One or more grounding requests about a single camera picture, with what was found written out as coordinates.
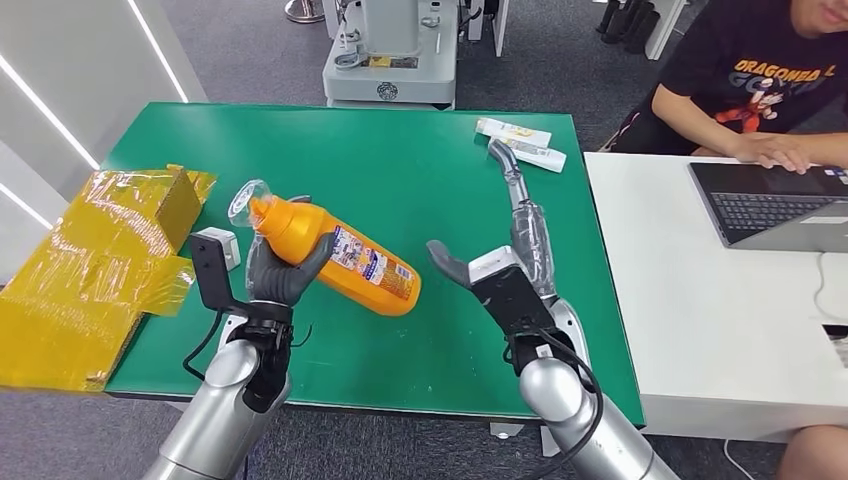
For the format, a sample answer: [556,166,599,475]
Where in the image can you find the chrome stand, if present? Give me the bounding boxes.
[284,0,327,25]

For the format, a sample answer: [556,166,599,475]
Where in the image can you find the dark grey laptop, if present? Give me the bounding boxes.
[687,162,848,255]

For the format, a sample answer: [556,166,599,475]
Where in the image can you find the white tube carton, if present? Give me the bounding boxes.
[488,135,568,175]
[474,117,553,149]

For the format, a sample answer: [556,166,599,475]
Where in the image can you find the white desk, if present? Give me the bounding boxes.
[584,152,848,445]

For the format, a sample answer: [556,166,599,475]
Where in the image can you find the yellow wrapped cardboard box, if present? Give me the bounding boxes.
[0,164,220,393]

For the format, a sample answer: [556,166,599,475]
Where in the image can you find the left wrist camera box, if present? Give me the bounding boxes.
[188,227,241,313]

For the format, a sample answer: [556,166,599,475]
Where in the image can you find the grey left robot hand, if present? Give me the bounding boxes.
[246,231,338,307]

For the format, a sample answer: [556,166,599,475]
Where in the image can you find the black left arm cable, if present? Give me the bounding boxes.
[182,307,227,382]

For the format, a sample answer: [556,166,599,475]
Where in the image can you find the person's leg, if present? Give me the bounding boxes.
[775,423,848,480]

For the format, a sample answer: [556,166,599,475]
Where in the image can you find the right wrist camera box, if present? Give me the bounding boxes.
[467,246,561,336]

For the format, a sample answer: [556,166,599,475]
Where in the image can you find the black edged flat device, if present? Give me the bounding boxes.
[821,323,848,369]

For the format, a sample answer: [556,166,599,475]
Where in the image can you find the orange detergent bottle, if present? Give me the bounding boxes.
[228,178,423,318]

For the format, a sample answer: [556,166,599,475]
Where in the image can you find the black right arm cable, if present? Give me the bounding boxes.
[510,327,605,480]

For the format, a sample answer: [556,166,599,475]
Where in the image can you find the black boots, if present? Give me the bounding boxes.
[594,0,662,56]

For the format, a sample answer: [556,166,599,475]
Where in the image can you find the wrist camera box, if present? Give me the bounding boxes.
[467,246,561,336]
[188,227,241,313]

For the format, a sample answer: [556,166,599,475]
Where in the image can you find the person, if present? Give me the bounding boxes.
[606,0,848,175]

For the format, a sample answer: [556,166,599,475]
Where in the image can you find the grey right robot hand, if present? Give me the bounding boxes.
[425,139,558,299]

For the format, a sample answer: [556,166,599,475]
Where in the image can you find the white cable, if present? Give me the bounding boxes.
[813,251,848,326]

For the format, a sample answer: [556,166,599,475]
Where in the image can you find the white partition panel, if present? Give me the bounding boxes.
[463,0,511,58]

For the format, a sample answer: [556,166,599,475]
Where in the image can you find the grey machine column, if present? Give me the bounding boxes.
[322,0,462,111]

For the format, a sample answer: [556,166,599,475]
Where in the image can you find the white cabinet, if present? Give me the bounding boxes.
[645,0,687,61]

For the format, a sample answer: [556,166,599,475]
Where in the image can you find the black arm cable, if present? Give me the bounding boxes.
[510,327,605,480]
[182,307,227,382]

